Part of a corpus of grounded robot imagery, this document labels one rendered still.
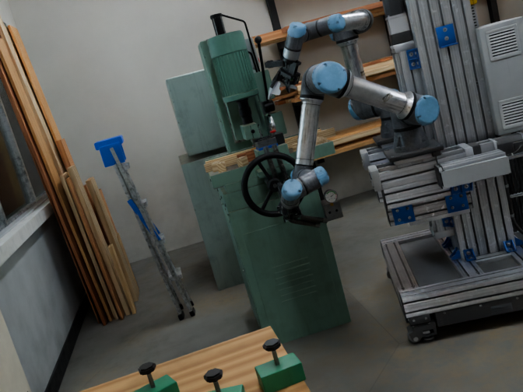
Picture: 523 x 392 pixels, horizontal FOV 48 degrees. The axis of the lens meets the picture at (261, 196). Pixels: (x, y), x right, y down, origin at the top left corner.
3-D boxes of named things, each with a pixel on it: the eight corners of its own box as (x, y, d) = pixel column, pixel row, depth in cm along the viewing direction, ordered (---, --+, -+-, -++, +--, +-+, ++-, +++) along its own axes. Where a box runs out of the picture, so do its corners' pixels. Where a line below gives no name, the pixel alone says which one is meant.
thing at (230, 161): (206, 173, 286) (204, 165, 285) (205, 172, 288) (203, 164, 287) (336, 135, 293) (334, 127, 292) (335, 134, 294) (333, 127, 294)
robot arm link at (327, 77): (427, 100, 244) (309, 59, 228) (447, 99, 230) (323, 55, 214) (419, 128, 245) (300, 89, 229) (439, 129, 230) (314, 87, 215)
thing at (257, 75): (261, 102, 302) (253, 73, 299) (257, 102, 311) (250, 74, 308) (276, 97, 303) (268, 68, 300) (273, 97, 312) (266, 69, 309)
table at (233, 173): (214, 191, 263) (211, 179, 262) (210, 182, 292) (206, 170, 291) (342, 155, 269) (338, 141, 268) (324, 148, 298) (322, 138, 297)
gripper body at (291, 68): (287, 88, 264) (293, 63, 257) (273, 80, 268) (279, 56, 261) (297, 85, 269) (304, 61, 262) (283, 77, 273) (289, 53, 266)
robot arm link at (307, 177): (314, 162, 235) (291, 176, 233) (324, 165, 224) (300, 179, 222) (322, 180, 236) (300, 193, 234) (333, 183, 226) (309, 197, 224)
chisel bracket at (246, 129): (247, 143, 283) (243, 126, 281) (243, 141, 296) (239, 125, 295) (262, 139, 283) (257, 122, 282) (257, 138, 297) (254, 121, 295)
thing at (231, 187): (227, 193, 273) (225, 185, 273) (223, 187, 294) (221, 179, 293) (308, 169, 277) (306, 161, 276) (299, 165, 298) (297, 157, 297)
